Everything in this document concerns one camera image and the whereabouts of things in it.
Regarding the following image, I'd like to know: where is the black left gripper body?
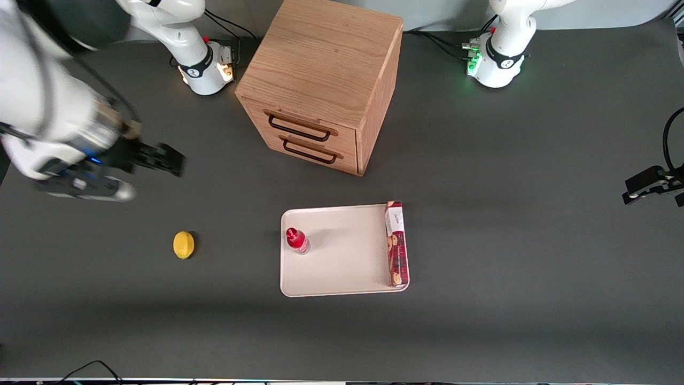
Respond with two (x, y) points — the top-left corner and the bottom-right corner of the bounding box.
(663, 163), (684, 194)

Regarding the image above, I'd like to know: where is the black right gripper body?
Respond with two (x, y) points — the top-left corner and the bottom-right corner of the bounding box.
(98, 136), (146, 175)

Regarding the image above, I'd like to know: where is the small red coke bottle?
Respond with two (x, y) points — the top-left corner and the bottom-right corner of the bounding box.
(285, 227), (312, 256)

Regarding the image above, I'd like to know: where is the beige plastic tray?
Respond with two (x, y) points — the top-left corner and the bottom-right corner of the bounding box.
(280, 203), (410, 298)

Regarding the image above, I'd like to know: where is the yellow lemon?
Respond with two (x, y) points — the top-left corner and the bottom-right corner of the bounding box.
(172, 230), (196, 260)

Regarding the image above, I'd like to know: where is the wooden drawer cabinet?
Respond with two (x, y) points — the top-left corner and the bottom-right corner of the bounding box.
(235, 0), (405, 178)

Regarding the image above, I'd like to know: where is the red cookie box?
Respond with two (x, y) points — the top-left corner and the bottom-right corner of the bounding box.
(385, 201), (410, 289)

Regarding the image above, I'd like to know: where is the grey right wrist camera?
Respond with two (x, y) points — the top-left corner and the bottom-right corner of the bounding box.
(34, 165), (136, 203)

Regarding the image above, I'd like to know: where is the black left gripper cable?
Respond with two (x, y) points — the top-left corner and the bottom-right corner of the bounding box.
(662, 107), (684, 173)

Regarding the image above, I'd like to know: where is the black right arm base cable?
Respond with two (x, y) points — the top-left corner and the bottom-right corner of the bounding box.
(170, 8), (262, 69)

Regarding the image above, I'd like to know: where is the black arm base cable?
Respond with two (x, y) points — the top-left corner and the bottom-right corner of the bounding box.
(403, 15), (499, 60)
(170, 8), (262, 69)

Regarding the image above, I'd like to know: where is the wooden drawer with black handle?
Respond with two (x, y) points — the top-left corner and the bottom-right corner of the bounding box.
(256, 132), (359, 175)
(243, 99), (357, 152)

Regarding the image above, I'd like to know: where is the black cable at table edge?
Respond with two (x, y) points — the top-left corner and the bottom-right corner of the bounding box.
(53, 359), (125, 385)

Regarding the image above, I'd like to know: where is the black left arm base cable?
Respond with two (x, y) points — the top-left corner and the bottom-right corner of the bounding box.
(403, 15), (499, 60)

